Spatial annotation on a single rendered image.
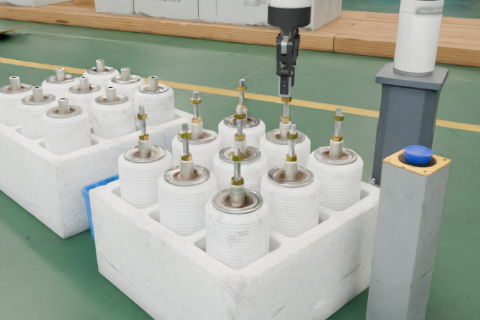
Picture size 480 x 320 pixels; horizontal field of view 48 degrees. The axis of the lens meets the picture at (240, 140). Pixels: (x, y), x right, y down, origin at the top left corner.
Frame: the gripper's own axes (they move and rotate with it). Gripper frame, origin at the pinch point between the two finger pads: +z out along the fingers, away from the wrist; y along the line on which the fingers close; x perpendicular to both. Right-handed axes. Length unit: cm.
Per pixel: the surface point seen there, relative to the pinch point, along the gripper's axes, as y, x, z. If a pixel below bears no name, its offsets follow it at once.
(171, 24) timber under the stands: 206, 88, 28
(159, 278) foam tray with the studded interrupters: -26.3, 16.8, 25.8
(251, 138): 3.1, 6.8, 12.5
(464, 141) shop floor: 69, -49, 35
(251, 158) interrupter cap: -11.1, 4.5, 10.3
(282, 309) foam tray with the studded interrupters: -28.7, -3.4, 26.9
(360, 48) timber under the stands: 179, -19, 32
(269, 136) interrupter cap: -0.1, 2.9, 10.3
